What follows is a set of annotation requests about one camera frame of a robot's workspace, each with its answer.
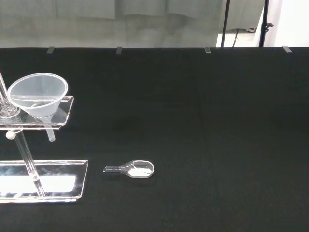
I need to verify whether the clear weighing funnel with powder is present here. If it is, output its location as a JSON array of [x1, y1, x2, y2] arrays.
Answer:
[[103, 159, 155, 179]]

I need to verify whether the clear funnel stand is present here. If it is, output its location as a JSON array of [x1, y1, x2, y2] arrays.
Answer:
[[0, 70, 89, 203]]

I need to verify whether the black cloth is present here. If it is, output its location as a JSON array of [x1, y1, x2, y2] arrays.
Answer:
[[0, 47, 309, 232]]

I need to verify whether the grey backdrop curtain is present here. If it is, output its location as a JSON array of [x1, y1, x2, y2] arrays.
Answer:
[[0, 0, 223, 48]]

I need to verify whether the black tripod pole with clamp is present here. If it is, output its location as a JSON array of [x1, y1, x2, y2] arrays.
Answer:
[[258, 0, 274, 47]]

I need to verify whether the thin black floor cable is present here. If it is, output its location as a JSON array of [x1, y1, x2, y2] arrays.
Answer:
[[232, 28, 240, 48]]

